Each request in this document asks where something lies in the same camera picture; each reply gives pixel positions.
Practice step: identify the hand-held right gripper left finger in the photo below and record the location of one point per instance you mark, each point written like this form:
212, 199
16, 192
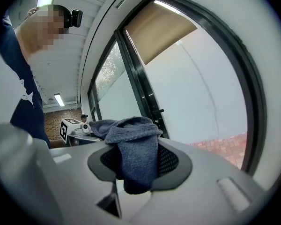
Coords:
72, 172

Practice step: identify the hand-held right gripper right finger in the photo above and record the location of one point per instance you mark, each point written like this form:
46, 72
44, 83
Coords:
201, 196

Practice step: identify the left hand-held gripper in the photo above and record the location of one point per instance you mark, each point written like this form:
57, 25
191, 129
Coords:
70, 130

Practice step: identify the blue-grey knitted sock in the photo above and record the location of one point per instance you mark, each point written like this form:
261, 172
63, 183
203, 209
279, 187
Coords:
138, 153

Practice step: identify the person's navy shirt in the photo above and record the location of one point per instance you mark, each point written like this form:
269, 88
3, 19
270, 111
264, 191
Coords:
21, 78

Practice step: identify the person's head and neck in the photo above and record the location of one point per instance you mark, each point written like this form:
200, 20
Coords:
37, 32

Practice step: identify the black head-mounted camera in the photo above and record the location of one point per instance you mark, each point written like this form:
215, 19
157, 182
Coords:
76, 18

